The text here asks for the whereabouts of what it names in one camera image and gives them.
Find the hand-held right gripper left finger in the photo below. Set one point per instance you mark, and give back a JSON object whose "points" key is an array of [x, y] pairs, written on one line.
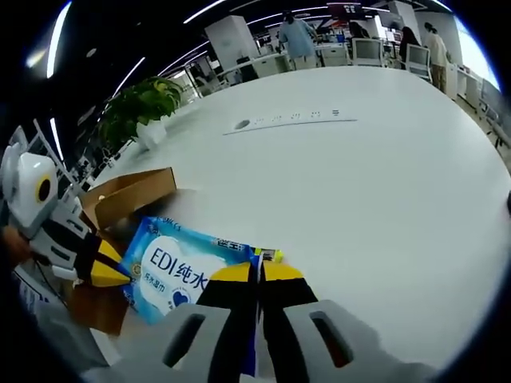
{"points": [[199, 343]]}

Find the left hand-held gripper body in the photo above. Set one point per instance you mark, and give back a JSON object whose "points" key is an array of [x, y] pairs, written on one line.
{"points": [[36, 191]]}

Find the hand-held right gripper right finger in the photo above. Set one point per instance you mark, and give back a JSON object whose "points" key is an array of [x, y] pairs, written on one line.
{"points": [[319, 343]]}

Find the light blue wet wipes packet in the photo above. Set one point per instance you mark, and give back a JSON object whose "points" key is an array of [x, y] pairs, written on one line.
{"points": [[167, 259]]}

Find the brown cardboard shoe box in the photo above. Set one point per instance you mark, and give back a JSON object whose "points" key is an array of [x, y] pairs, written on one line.
{"points": [[131, 191]]}

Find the person's left hand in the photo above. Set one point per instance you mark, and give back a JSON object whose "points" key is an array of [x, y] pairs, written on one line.
{"points": [[14, 245]]}

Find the green potted plant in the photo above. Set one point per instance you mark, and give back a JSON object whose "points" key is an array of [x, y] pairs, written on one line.
{"points": [[135, 103]]}

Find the white desk socket panel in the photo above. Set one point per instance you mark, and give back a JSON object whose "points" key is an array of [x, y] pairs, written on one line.
{"points": [[241, 124]]}

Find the white mesh office chair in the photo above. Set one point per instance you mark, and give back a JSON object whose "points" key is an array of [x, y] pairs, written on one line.
{"points": [[419, 60], [367, 52]]}

